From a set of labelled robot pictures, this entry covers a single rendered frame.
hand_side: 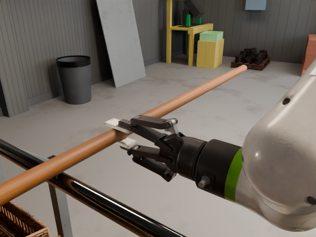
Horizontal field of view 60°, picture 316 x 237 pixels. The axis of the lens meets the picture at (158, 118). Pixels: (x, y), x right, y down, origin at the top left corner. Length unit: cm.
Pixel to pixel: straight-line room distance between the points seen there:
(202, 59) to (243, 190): 622
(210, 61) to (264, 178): 628
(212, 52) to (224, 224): 489
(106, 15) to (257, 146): 488
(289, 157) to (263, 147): 3
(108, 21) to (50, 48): 115
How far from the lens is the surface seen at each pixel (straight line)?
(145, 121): 53
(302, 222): 42
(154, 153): 55
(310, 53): 637
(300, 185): 30
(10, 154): 64
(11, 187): 47
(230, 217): 219
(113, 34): 514
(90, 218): 218
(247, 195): 44
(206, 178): 45
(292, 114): 32
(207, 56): 656
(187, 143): 49
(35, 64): 450
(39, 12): 454
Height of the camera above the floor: 146
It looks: 23 degrees down
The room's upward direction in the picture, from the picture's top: straight up
